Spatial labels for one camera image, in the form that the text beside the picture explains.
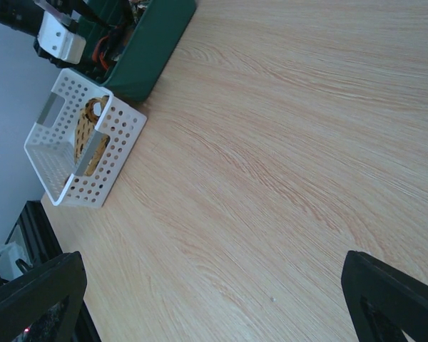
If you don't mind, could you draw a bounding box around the tan patterned tie in basket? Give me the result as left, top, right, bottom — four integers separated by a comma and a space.
73, 95, 110, 176

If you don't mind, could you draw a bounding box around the black aluminium frame rail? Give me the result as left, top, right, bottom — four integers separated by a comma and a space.
4, 201, 101, 341

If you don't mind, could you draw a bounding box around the white perforated plastic basket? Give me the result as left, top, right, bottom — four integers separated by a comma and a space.
24, 69, 147, 208

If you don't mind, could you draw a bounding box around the orange navy striped tie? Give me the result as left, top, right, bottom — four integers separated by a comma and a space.
92, 26, 133, 71

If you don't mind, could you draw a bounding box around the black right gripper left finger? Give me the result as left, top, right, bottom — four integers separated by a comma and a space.
0, 251, 87, 341

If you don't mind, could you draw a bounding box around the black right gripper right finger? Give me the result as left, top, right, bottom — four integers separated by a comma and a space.
341, 250, 428, 341

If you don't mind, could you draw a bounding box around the green divided storage tray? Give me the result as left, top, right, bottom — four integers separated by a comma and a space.
73, 1, 196, 102

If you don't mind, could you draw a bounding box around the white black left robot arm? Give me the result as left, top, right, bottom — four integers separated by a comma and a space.
0, 0, 44, 37

